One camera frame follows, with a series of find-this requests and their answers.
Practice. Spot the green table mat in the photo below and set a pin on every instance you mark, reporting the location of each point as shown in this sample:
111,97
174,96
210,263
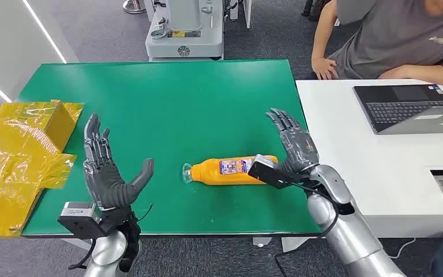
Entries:
187,107

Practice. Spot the person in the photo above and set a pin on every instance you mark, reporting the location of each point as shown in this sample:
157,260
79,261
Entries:
397,38

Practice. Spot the black chair base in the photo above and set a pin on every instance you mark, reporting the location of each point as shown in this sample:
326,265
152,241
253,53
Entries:
313,7

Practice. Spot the white upright panel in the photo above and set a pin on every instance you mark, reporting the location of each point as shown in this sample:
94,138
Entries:
248,13

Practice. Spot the person's left forearm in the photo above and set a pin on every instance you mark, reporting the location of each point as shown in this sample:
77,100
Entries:
435,74

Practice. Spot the person's left hand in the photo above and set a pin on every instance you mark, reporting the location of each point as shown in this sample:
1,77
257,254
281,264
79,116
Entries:
391,72

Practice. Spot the chrome round stand base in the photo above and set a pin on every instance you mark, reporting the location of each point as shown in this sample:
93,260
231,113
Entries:
133,5

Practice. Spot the yellow film-wrapped cardboard box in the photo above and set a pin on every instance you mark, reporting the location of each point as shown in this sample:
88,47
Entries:
11,153

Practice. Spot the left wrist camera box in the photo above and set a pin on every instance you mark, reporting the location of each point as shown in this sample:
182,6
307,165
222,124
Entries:
78,221

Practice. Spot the white machine base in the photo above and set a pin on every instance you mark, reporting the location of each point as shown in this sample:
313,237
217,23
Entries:
185,44

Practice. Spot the orange plastic bottle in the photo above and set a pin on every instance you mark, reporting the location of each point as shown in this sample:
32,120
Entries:
210,174

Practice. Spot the white desk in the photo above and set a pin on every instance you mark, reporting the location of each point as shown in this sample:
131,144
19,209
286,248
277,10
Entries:
359,172

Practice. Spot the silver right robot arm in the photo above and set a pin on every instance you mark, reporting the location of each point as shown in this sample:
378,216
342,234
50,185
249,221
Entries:
351,237

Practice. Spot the person's right forearm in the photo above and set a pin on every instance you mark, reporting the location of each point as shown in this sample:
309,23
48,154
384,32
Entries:
322,42

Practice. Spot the white table foot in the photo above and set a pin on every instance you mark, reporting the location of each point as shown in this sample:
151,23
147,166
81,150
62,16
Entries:
261,241
294,242
77,244

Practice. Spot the dark grey laptop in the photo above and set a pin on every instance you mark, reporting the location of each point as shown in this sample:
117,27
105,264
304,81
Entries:
397,109

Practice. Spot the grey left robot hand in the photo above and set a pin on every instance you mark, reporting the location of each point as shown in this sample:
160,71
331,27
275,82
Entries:
105,179

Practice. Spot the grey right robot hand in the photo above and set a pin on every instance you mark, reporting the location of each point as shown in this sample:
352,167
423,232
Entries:
300,147

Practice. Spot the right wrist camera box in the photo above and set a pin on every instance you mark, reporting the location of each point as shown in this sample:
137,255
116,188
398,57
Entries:
267,174

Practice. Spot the person's hand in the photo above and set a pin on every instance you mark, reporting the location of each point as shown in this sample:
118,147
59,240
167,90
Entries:
391,72
324,69

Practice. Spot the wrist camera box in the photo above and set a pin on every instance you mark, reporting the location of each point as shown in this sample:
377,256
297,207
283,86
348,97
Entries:
78,221
267,174

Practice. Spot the person's right hand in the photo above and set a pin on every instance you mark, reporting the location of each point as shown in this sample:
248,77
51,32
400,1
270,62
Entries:
324,69

